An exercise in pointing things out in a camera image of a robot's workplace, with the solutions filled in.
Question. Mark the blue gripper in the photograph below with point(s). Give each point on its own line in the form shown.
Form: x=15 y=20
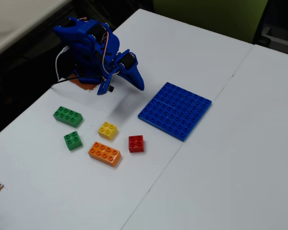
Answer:
x=134 y=73

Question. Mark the green 2x2 block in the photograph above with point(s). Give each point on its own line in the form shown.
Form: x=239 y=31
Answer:
x=73 y=141

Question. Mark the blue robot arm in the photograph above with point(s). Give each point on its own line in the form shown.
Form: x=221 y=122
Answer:
x=81 y=45

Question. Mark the yellow 2x2 block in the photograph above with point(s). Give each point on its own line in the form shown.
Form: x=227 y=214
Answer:
x=108 y=131

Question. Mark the red 2x2 block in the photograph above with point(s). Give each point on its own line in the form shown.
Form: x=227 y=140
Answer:
x=136 y=144

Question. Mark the green 2x4 block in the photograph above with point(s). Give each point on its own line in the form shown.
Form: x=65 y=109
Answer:
x=68 y=117

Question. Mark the orange 2x4 block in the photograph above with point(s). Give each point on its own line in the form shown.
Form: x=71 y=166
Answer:
x=104 y=154

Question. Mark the white desk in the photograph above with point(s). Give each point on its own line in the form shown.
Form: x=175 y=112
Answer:
x=14 y=24

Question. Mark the grey box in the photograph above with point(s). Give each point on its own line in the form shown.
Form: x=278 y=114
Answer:
x=278 y=38

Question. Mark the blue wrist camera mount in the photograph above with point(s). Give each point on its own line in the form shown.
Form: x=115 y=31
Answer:
x=103 y=88

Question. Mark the blue 8x8 base plate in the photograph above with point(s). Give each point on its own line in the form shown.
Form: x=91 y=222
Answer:
x=175 y=112

